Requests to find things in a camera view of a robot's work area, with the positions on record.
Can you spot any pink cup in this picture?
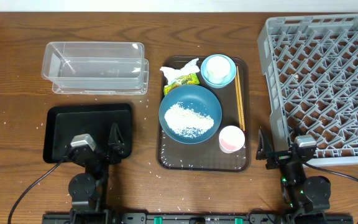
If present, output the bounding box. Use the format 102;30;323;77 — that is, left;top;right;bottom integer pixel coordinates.
218;126;246;154

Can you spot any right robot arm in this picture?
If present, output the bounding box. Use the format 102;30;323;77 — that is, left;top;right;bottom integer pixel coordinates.
256;130;331;215

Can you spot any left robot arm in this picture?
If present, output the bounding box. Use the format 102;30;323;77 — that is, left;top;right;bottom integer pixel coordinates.
65;123;126;213

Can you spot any clear plastic bin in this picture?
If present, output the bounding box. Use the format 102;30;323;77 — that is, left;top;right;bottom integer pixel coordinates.
42;42;149;92

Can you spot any black plastic tray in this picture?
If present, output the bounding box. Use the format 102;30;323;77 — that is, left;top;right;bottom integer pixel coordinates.
43;103;132;164

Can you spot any white paper cup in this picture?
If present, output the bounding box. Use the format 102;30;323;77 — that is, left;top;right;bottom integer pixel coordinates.
206;55;231;84

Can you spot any yellow green snack wrapper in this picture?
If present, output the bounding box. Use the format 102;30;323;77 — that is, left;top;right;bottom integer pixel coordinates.
163;73;200;95

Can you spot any grey dishwasher rack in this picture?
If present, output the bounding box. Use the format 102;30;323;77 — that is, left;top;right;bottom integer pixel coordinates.
257;14;358;166

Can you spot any brown serving tray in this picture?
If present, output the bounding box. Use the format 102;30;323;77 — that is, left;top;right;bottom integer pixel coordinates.
157;57;252;172

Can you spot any crumpled white tissue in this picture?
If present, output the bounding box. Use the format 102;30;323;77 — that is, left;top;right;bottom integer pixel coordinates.
160;58;200;85

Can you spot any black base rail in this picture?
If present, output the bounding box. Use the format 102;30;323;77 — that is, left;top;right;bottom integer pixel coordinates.
41;212;354;224

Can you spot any left black cable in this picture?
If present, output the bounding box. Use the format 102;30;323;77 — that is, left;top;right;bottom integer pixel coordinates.
7;157;70;224

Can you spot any light blue bowl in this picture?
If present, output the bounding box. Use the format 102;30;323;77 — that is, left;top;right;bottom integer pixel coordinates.
201;54;236;88

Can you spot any white rice pile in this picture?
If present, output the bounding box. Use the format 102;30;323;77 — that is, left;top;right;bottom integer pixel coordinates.
163;102;214;139

